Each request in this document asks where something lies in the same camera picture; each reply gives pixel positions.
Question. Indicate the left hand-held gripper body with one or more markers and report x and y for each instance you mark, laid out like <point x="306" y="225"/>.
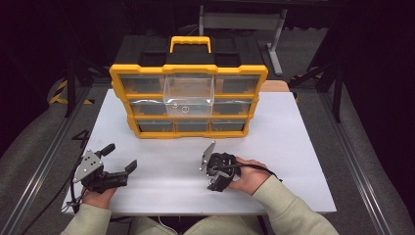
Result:
<point x="89" y="164"/>

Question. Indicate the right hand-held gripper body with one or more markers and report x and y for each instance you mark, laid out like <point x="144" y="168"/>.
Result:
<point x="221" y="163"/>

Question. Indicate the clear plastic drawer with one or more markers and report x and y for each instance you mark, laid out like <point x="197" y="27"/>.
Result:
<point x="197" y="96"/>

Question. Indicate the yellow black drawer organizer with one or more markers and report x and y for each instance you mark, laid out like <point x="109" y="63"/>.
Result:
<point x="189" y="69"/>

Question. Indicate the person's right hand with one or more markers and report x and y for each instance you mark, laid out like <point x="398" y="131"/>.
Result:
<point x="253" y="178"/>

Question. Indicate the person's left hand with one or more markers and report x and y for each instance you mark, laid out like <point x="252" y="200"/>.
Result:
<point x="98" y="199"/>

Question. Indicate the person's right leg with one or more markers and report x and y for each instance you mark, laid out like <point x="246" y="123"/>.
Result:
<point x="225" y="225"/>

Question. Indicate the person's leg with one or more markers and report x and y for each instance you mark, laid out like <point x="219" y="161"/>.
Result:
<point x="147" y="226"/>
<point x="225" y="225"/>

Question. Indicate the person's left leg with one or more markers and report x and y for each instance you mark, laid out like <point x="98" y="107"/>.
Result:
<point x="147" y="226"/>

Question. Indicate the black tripod stand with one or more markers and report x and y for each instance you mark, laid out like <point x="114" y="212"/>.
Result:
<point x="70" y="84"/>
<point x="336" y="88"/>

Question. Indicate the set of small clear drawers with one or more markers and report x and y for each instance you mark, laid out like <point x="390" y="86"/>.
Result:
<point x="143" y="83"/>

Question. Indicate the grey metal stand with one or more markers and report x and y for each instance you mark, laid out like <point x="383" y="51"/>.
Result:
<point x="243" y="20"/>

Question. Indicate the aluminium floor rail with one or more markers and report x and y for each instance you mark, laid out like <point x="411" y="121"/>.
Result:
<point x="39" y="169"/>
<point x="355" y="163"/>

